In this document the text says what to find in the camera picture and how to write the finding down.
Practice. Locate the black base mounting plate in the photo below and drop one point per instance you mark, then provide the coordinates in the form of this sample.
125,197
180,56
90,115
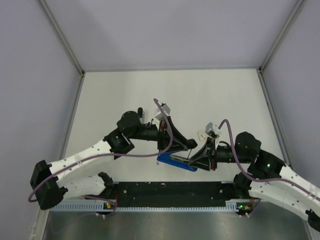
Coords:
173,194

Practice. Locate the aluminium frame post right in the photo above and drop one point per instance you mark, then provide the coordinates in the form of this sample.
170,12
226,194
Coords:
282,34

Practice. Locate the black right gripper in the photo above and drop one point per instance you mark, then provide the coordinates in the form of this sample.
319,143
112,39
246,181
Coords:
203,159

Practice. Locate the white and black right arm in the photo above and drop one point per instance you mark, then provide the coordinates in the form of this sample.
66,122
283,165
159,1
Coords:
271,179

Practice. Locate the aluminium frame post left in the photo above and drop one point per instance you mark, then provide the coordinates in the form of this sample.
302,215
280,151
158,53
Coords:
60,36

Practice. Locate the grey and black stapler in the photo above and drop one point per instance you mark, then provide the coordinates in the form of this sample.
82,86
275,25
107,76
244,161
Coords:
141,114

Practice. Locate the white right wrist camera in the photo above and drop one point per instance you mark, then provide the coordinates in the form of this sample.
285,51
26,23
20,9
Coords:
212,130

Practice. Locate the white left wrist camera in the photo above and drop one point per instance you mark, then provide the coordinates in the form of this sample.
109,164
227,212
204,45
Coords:
162,111

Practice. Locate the aluminium frame post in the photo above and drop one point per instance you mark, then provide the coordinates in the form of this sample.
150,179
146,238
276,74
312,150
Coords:
60,36
282,34

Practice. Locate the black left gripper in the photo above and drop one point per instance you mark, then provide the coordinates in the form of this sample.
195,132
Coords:
164,136

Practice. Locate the light blue slotted cable duct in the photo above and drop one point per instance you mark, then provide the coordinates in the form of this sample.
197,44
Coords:
99,206

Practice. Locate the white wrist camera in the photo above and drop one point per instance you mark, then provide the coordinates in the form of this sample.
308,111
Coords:
162,111
212,130

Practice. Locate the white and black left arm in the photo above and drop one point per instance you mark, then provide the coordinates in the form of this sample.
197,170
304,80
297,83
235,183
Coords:
82,174

